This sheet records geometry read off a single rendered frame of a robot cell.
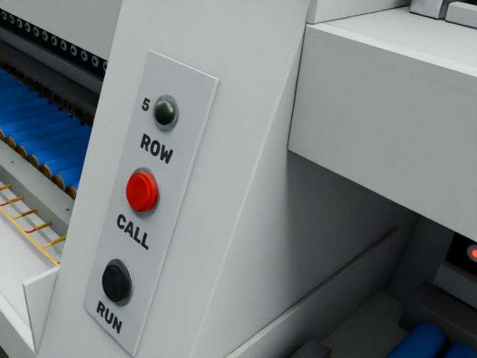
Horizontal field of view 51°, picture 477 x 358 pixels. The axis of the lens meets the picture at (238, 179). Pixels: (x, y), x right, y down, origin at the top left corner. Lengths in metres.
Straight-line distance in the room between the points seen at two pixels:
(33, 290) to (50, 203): 0.11
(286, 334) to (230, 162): 0.11
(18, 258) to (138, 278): 0.16
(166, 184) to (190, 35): 0.06
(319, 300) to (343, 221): 0.04
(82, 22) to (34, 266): 0.16
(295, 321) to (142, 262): 0.09
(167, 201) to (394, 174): 0.09
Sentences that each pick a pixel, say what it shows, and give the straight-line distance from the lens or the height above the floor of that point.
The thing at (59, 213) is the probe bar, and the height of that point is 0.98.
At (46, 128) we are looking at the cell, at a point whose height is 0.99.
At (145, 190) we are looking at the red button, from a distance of 0.20.
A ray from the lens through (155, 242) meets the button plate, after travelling 0.21.
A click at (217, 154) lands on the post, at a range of 0.18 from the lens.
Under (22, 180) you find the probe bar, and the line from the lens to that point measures 0.40.
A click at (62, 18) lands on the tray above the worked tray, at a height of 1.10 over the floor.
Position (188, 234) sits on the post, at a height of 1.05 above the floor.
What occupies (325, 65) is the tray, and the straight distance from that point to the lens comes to 0.16.
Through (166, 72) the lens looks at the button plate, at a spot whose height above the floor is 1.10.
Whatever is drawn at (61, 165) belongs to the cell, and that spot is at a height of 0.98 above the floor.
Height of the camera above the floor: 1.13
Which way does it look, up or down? 16 degrees down
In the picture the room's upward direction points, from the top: 18 degrees clockwise
